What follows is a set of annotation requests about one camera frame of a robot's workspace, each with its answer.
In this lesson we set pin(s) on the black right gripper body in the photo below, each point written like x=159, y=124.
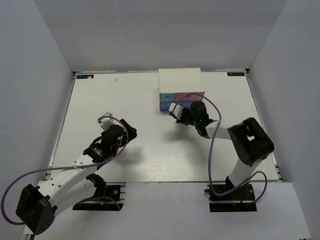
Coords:
x=186, y=118

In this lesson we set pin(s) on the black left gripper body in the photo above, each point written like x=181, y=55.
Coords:
x=123, y=142

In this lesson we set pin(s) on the pink drawer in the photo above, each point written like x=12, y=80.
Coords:
x=189, y=96

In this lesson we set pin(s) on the lavender blue drawer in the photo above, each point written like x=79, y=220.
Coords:
x=164, y=106

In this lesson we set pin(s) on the light blue drawer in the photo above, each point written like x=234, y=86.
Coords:
x=166, y=97

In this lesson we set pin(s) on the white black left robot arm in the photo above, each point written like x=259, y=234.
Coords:
x=38, y=206

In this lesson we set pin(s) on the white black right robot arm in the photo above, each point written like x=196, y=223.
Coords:
x=251, y=143

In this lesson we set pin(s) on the white drawer cabinet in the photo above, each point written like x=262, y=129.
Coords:
x=180, y=80

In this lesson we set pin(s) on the right blue label sticker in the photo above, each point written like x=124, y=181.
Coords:
x=236, y=74

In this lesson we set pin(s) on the blue label sticker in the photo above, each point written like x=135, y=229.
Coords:
x=236, y=74
x=85, y=76

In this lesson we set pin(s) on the left blue label sticker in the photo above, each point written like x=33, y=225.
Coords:
x=85, y=76

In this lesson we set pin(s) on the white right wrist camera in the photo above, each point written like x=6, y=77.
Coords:
x=175, y=110

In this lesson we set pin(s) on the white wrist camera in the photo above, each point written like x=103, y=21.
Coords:
x=175, y=110
x=105, y=121

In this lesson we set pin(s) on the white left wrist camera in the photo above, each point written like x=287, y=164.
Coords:
x=105, y=121

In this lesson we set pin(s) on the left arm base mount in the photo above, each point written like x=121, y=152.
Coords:
x=110, y=198

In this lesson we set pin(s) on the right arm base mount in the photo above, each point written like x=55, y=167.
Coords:
x=238, y=201

